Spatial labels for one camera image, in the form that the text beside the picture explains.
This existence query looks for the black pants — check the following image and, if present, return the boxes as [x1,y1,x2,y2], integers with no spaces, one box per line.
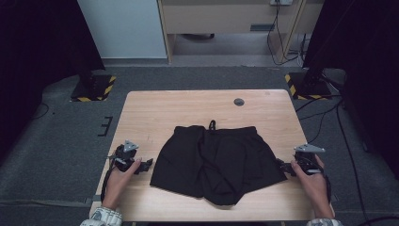
[150,120,288,207]

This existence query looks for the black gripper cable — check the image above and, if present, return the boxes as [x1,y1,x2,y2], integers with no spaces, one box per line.
[324,174,333,203]
[100,165,116,202]

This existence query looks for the black curtain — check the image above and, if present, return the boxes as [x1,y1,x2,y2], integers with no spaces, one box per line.
[302,0,399,181]
[0,0,106,161]

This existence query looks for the black stand base hazard stripes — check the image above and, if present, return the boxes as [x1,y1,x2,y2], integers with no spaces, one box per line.
[70,73,118,103]
[284,72,333,101]

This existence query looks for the long black floor cable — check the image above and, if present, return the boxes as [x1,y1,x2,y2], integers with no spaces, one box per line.
[335,103,372,222]

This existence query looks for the grey floor strip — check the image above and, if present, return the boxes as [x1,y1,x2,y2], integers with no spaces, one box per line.
[0,198,87,209]

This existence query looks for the white cabinet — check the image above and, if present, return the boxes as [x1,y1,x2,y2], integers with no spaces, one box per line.
[76,0,168,60]

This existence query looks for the light wooden desk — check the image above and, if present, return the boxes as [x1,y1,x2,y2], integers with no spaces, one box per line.
[156,0,325,65]

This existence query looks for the thin black floor cable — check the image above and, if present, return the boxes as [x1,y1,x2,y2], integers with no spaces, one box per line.
[31,102,51,121]

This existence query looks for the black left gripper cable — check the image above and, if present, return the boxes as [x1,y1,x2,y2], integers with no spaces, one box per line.
[100,165,116,202]

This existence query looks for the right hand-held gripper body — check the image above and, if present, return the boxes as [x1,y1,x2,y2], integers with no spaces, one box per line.
[294,143,327,176]

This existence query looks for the black hanging cables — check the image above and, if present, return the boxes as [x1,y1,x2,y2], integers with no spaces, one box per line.
[265,0,308,67]

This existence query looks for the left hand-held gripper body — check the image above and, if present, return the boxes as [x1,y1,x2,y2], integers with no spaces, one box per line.
[107,139,140,173]

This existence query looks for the person's left hand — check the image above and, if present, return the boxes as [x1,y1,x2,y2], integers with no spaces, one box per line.
[102,157,142,210]

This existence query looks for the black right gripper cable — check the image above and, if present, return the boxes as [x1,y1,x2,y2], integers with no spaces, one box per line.
[324,174,333,203]

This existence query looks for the person's right hand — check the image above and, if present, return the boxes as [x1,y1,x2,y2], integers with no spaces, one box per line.
[290,154,334,219]

